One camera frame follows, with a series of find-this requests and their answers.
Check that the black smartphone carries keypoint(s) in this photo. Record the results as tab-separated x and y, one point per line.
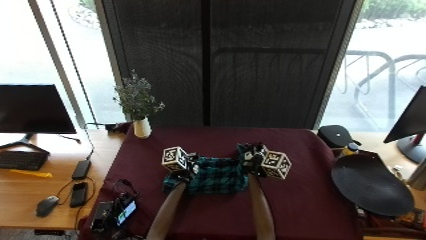
78	194

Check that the black chair seat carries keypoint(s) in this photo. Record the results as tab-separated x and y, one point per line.
370	183

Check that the dark monitor with round stand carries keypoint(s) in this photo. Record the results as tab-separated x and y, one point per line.
410	128

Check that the green plaid cloth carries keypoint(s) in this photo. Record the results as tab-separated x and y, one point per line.
218	174

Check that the metal bicycle rack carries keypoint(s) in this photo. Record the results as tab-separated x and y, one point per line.
376	80

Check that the maroon tablecloth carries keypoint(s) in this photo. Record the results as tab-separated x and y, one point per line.
230	206

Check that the black computer monitor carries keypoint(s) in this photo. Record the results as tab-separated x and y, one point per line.
30	111

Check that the white vase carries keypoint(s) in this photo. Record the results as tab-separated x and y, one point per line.
141	127

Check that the person's left hand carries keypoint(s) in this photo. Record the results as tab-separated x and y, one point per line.
189	167

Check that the person's right hand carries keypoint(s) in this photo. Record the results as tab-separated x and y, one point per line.
251	159

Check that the yellow flat strip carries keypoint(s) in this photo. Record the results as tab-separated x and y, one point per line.
30	173

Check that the black device with lit screen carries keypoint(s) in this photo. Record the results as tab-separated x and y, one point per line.
115	210

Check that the black computer mouse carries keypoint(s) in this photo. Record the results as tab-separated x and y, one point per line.
46	206

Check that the black keyboard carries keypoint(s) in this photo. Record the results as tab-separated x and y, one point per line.
21	160

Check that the white marker cube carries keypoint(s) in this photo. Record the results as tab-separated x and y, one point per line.
275	164
174	159

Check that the black mesh window blind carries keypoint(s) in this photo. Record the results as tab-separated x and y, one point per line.
227	63

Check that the black power adapter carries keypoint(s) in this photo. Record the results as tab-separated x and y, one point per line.
81	169

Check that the bunch of small flowers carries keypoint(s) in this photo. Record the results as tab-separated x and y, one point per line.
135	96

